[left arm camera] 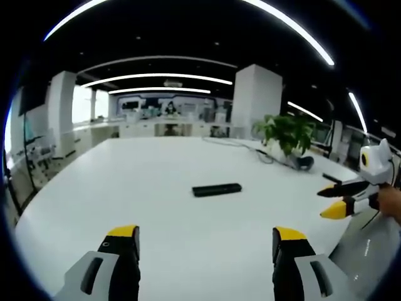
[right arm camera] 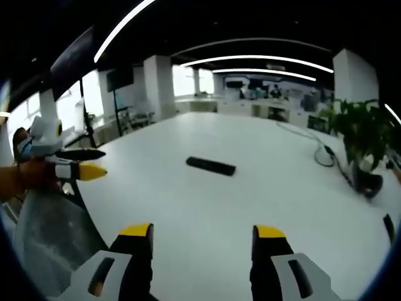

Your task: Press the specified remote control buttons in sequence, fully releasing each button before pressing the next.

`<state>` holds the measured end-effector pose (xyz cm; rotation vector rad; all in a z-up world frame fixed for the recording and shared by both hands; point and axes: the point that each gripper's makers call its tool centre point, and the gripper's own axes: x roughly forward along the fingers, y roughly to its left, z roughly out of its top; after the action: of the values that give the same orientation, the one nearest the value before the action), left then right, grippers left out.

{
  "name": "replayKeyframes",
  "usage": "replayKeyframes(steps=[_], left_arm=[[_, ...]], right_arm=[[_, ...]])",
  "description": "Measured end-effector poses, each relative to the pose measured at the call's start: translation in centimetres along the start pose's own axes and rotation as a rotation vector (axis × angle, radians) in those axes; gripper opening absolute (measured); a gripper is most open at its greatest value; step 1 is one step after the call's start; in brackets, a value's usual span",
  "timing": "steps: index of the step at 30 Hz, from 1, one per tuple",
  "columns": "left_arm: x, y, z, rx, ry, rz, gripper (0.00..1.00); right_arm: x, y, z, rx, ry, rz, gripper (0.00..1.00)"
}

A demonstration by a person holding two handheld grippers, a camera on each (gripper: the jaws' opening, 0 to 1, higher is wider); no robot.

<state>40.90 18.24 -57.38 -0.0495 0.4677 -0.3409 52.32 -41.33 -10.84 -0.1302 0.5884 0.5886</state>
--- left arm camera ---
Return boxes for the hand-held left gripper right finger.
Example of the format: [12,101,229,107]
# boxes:
[271,226,358,301]

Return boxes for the black cable on table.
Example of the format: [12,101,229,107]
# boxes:
[202,136,297,170]

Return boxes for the white counter with cabinets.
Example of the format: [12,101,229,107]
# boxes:
[71,120,239,151]

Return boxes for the dark headphones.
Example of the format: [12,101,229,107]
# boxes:
[293,156,315,172]

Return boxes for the small black bar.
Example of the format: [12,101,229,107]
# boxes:
[321,172,343,184]

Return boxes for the black tripod stand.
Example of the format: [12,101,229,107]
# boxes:
[6,103,40,217]

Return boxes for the person's right hand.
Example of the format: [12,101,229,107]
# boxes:
[377,184,401,225]

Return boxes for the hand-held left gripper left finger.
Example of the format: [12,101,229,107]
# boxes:
[53,224,141,301]

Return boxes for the green potted plant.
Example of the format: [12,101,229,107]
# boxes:
[252,114,317,164]

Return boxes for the black remote control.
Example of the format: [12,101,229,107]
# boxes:
[192,182,243,198]

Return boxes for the white square pillar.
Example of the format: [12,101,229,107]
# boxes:
[231,64,283,140]
[47,70,77,157]

